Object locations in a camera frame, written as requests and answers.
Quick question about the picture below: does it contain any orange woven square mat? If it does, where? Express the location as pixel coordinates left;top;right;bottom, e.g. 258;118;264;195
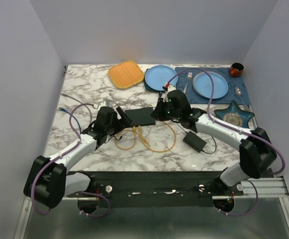
108;61;144;90

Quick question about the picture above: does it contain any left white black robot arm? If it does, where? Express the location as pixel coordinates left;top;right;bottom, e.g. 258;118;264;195
23;106;131;209

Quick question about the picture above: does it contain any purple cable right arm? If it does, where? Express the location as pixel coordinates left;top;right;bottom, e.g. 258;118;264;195
163;68;286;217

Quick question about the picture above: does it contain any black power adapter brick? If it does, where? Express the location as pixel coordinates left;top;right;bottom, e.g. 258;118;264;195
183;131;206;153

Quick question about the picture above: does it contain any black power cord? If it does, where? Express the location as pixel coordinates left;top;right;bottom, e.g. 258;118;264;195
158;91;217;154

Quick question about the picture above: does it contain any dark blue placemat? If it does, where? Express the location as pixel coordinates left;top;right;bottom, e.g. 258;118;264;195
175;67;251;105

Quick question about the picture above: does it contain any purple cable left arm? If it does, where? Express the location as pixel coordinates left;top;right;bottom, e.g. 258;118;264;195
31;103;110;218

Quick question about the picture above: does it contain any light blue plate left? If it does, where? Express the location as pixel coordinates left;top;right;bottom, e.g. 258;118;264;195
144;65;178;91

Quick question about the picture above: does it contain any black network switch box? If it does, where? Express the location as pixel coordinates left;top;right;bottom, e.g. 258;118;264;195
125;107;156;127

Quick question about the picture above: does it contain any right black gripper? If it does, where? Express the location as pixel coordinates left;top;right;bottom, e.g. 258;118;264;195
150;98;181;121

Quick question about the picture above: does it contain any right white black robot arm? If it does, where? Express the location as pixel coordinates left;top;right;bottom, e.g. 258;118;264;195
151;90;277;195

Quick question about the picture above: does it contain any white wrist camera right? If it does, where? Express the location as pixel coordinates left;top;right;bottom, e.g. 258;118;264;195
165;85;176;92

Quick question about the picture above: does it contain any blue ethernet cable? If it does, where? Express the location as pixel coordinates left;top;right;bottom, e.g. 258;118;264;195
59;107;83;132

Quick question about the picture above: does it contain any red brown lacquer cup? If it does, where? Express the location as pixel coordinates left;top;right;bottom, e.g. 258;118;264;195
229;63;244;77

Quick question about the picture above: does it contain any blue star shaped dish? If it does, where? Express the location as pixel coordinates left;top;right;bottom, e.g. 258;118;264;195
214;101;255;128

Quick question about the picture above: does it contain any silver fork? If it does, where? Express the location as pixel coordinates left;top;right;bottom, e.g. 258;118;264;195
183;72;193;93

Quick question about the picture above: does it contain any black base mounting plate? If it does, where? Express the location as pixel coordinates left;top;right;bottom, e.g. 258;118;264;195
67;170;276;209

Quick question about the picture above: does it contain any yellow ethernet cable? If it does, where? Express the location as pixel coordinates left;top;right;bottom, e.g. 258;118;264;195
113;125;137;150
138;120;177;153

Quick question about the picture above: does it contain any dark teal coaster under plate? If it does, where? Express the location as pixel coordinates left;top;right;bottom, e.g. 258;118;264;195
144;82;166;93

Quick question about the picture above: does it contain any light blue plate right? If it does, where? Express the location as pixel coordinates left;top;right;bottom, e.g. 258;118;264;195
193;72;228;100

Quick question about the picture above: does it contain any silver spoon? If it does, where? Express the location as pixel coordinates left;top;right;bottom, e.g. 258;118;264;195
235;87;247;109

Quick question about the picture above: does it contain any light blue plate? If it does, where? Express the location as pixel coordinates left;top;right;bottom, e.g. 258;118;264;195
193;72;228;100
144;65;178;91

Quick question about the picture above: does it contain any aluminium rail frame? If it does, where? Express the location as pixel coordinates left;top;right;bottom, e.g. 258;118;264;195
14;178;289;239

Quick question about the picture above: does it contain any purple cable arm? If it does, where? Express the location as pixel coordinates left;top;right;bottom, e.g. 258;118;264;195
163;68;286;217
31;103;110;218

